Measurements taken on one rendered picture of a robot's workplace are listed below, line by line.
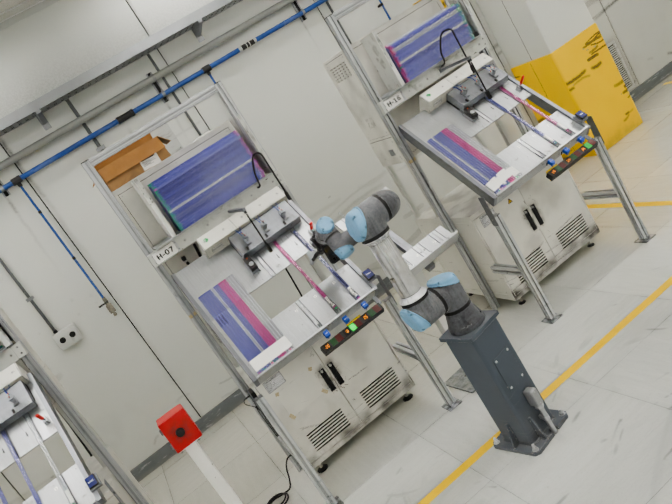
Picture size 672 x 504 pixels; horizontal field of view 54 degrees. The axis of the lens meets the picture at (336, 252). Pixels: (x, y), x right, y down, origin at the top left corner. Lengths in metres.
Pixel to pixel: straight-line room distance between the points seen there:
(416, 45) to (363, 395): 1.88
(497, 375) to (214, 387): 2.72
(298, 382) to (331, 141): 2.31
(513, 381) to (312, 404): 1.10
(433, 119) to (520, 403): 1.68
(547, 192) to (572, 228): 0.27
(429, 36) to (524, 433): 2.14
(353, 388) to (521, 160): 1.44
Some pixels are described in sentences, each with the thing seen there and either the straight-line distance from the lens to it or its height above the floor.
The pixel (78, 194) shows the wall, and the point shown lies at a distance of 4.75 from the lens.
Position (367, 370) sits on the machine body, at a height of 0.30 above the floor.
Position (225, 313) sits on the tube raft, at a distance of 3.11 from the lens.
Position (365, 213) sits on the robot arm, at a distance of 2.38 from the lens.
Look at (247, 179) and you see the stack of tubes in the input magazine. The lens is 3.33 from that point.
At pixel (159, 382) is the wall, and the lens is 4.89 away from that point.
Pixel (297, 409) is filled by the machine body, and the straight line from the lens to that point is 3.36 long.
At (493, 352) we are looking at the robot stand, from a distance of 2.66.
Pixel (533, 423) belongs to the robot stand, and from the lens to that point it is 2.81.
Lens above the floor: 1.64
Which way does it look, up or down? 13 degrees down
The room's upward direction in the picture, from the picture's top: 32 degrees counter-clockwise
